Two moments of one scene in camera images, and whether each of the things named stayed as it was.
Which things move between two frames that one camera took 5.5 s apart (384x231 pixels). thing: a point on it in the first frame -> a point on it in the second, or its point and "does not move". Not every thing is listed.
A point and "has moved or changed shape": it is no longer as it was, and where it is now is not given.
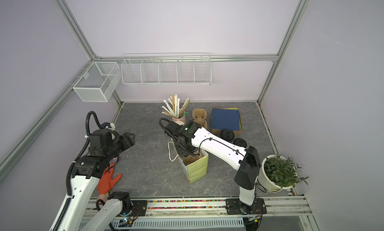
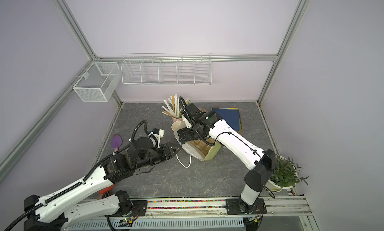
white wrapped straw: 176,106 does not move
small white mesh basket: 98,83 does not move
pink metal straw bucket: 181,119 does not move
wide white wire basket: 166,69 does not move
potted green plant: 277,173 does not move
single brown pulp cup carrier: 190,158 has moved or changed shape
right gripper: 182,152 -> 188,137
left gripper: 126,139 -> 169,148
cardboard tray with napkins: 225,118 does not move
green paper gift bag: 195,166 has moved or changed shape
